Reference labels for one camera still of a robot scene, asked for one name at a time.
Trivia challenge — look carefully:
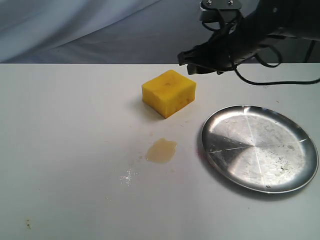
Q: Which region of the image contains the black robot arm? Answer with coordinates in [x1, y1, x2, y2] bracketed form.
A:
[177, 0, 320, 75]

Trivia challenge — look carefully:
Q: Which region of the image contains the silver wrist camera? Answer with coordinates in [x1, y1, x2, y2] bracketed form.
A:
[199, 0, 242, 23]

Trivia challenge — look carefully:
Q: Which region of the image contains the yellow sponge block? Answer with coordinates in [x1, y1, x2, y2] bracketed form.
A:
[142, 70, 197, 119]

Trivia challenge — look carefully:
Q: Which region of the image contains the round steel plate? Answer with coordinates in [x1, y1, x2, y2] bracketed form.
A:
[201, 105, 319, 194]

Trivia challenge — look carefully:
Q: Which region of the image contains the black cable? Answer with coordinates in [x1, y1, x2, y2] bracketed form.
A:
[201, 21, 320, 86]

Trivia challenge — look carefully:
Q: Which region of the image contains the brown liquid spill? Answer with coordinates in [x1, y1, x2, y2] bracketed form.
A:
[145, 138, 178, 164]

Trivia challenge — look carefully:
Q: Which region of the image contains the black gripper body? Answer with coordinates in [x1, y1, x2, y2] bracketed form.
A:
[201, 17, 270, 73]

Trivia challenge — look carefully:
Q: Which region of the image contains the grey backdrop cloth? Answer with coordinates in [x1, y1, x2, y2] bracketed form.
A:
[0, 0, 210, 64]

